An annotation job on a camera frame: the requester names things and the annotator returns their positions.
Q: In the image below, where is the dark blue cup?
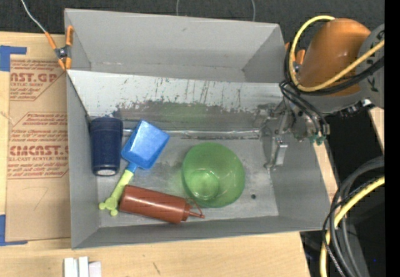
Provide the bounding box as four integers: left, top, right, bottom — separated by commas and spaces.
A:
89, 116, 124, 177

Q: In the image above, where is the green plastic bowl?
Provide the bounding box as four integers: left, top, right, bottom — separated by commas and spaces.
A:
181, 141, 246, 209

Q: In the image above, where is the brown cardboard board red print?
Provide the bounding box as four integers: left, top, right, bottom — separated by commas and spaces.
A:
0, 31, 73, 247

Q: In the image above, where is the red-brown squeeze bottle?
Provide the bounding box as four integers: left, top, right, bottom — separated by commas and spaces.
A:
118, 184, 206, 225

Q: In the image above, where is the grey metal bin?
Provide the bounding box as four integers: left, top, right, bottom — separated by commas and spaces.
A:
64, 8, 333, 250

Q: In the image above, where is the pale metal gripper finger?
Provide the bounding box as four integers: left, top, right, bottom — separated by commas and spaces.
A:
263, 135, 277, 171
275, 137, 289, 167

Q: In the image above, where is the blue scoop yellow-green handle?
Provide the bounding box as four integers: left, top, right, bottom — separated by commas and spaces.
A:
98, 119, 171, 217

